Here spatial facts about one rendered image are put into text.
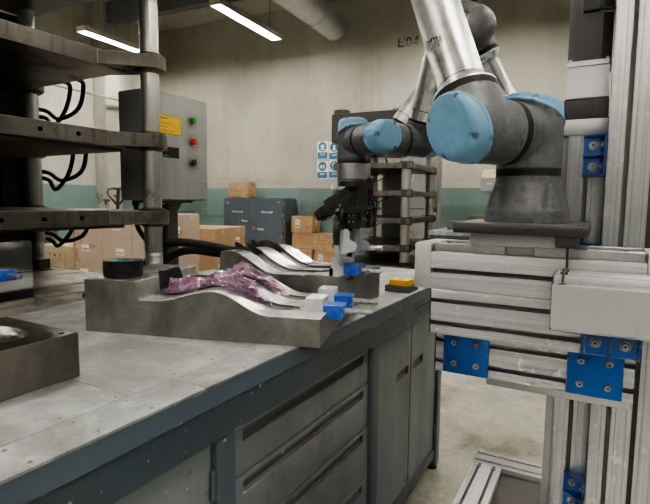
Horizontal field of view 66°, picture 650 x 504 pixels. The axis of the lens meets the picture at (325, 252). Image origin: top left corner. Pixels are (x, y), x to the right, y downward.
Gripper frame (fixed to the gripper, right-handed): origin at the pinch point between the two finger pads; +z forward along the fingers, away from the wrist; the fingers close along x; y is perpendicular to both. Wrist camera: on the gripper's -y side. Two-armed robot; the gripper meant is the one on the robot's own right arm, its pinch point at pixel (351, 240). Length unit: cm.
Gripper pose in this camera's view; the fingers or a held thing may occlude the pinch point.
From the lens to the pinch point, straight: 159.9
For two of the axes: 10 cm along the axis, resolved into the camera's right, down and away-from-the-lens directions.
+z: -0.1, 9.9, 1.0
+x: 4.9, -0.8, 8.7
